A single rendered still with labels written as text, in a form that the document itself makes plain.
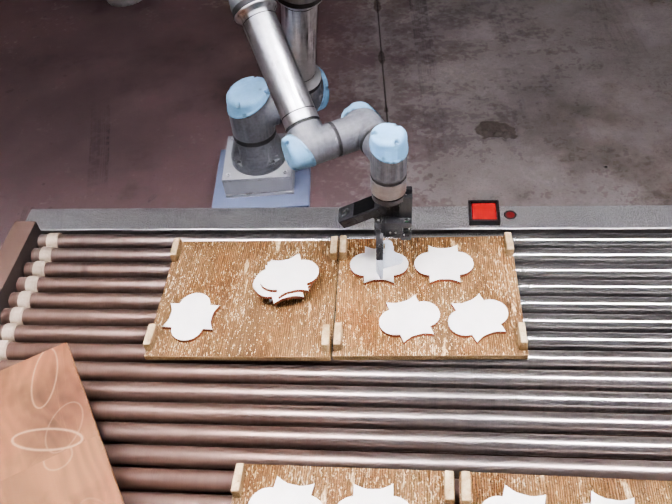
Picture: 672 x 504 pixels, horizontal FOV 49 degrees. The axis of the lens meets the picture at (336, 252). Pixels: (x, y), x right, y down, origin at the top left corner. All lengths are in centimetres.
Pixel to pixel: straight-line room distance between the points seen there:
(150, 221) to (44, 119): 232
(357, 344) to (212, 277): 40
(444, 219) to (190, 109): 236
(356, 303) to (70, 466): 68
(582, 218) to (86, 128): 282
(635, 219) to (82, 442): 135
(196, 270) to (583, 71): 278
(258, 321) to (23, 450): 54
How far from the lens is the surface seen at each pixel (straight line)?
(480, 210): 190
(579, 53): 429
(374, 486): 145
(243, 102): 193
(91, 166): 384
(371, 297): 170
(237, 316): 171
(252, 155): 201
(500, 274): 175
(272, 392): 159
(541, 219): 192
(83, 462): 147
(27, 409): 158
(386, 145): 147
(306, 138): 152
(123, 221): 205
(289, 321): 167
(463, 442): 151
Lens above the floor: 223
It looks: 46 degrees down
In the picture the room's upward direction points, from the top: 7 degrees counter-clockwise
